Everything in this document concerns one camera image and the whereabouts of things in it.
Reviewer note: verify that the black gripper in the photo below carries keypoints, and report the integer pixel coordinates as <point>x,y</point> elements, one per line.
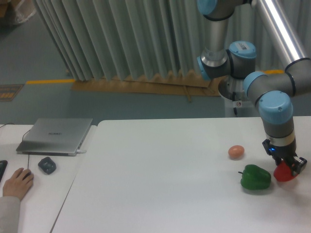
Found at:
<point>287,154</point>

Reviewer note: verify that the red pepper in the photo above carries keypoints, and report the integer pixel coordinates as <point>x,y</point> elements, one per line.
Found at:
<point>282,173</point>

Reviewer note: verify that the black computer mouse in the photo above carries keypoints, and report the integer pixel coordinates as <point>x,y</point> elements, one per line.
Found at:
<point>28,177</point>

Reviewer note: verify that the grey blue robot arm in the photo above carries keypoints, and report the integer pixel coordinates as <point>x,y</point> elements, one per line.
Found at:
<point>269,93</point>

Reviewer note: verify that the beige sleeved forearm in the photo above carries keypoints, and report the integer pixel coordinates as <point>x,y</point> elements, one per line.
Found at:
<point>9,214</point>

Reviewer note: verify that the green bell pepper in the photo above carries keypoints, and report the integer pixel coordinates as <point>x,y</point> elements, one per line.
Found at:
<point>255,178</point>

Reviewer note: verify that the person's hand on mouse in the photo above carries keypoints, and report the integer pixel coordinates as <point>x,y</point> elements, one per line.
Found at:
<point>15,186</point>

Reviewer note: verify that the brown egg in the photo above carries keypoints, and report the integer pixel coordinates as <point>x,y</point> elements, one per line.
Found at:
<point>236,152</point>

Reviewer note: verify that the brown cardboard sheet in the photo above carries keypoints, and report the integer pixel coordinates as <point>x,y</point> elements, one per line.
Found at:
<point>189,86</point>

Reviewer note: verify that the grey pleated curtain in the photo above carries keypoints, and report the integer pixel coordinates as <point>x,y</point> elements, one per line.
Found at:
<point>134,38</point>

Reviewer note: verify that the silver closed laptop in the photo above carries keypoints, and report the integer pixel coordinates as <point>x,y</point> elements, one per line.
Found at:
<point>55,136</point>

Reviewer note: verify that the dark grey small device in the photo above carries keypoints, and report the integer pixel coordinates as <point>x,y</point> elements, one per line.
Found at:
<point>47,165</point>

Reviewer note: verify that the black keyboard edge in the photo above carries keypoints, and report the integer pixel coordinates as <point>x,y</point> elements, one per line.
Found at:
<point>3,166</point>

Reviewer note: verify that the clear plastic bag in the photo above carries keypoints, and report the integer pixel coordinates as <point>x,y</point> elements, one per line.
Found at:
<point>23,10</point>

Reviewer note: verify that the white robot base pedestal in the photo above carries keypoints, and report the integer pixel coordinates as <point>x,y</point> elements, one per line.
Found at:
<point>235,100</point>

